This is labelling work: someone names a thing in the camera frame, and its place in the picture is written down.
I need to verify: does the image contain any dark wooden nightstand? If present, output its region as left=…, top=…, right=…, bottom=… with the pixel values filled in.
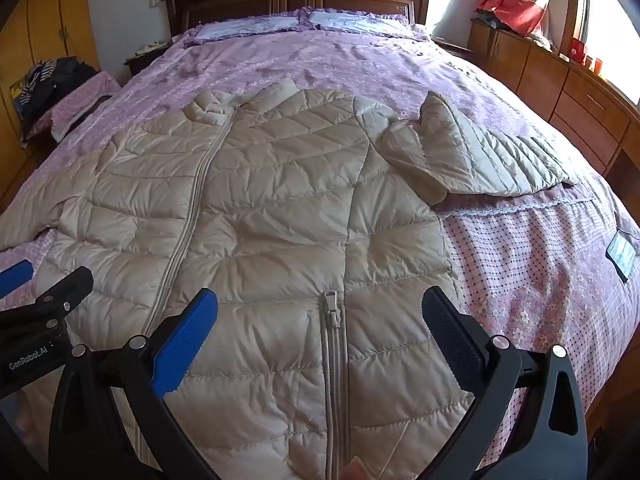
left=431, top=35, right=476, bottom=62
left=124, top=40, right=174, bottom=79

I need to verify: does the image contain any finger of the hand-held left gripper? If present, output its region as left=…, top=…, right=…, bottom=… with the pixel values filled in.
left=0, top=266, right=95, bottom=341
left=0, top=259, right=35, bottom=301

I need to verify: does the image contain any purple floral bedspread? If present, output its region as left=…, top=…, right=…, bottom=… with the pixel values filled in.
left=0, top=25, right=640, bottom=480

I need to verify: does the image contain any black smartphone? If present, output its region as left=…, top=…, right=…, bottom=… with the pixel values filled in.
left=605, top=229, right=639, bottom=284

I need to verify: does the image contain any brown wooden drawer cabinet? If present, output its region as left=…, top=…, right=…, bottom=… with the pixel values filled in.
left=467, top=17, right=640, bottom=201

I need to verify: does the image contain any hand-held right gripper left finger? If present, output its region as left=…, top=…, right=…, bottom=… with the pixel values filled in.
left=47, top=287, right=222, bottom=480

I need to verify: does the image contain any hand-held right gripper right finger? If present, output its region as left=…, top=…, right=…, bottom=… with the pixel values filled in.
left=421, top=286, right=589, bottom=480

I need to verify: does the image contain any yellow wooden wardrobe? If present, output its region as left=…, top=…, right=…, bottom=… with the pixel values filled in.
left=0, top=0, right=102, bottom=211

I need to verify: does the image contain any beige quilted down jacket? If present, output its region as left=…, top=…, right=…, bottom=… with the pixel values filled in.
left=0, top=77, right=581, bottom=480

